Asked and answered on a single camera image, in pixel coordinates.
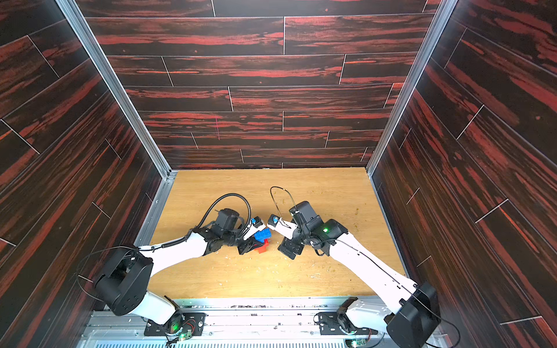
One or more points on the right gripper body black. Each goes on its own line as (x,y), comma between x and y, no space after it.
(289,246)

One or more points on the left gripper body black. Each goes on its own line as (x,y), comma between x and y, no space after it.
(233,238)

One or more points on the blue long lego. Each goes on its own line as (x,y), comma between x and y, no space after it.
(263,236)

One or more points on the red long lego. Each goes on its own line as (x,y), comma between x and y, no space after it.
(263,248)

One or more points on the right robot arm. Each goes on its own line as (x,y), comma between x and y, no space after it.
(410,313)

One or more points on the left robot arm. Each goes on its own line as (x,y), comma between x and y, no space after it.
(123,282)

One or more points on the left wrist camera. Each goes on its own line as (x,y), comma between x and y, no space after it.
(255,226)

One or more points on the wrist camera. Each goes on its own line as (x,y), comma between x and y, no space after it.
(255,226)
(286,229)

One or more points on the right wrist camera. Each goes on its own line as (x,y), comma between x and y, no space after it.
(286,229)

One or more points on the aluminium front rail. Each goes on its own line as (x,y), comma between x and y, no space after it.
(237,322)

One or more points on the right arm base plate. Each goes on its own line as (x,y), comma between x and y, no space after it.
(330,323)

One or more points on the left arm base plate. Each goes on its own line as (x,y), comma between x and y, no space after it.
(184,325)

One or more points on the right aluminium corner post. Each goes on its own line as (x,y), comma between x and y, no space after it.
(439,22)

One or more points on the aluminium corner post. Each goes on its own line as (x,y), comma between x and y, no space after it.
(439,22)
(85,35)

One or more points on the left aluminium corner post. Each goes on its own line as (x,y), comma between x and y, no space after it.
(85,35)

